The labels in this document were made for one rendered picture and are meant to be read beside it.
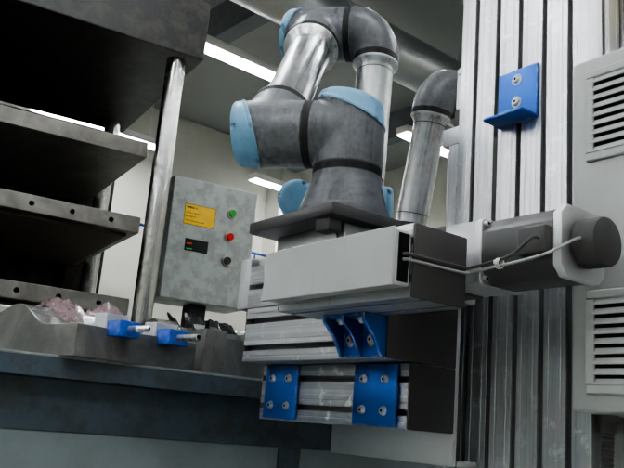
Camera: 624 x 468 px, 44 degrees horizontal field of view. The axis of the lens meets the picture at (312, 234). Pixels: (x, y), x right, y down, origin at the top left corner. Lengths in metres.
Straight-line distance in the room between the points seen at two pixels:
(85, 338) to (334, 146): 0.53
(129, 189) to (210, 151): 1.28
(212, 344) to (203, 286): 0.96
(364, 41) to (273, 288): 0.73
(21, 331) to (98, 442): 0.25
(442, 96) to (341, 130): 0.64
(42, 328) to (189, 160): 8.45
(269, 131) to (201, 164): 8.66
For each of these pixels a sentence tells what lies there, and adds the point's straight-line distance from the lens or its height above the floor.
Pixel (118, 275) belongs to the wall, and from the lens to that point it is 9.16.
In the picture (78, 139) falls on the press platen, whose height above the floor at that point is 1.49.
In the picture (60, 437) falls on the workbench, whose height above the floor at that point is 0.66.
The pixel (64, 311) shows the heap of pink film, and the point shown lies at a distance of 1.57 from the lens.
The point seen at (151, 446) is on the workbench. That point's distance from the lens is 1.52.
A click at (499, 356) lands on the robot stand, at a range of 1.17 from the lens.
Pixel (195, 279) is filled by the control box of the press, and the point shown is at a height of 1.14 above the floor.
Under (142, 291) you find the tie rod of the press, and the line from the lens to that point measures 2.33.
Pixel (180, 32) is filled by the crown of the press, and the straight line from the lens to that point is 2.55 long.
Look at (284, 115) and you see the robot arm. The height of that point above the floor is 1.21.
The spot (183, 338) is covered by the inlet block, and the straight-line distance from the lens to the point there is 1.45.
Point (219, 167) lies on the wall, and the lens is 10.10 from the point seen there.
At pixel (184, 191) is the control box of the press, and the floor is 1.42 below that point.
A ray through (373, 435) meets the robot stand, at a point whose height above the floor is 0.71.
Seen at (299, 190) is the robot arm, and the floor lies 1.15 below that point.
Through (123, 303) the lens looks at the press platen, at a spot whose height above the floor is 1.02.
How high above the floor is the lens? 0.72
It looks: 14 degrees up
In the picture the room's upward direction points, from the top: 5 degrees clockwise
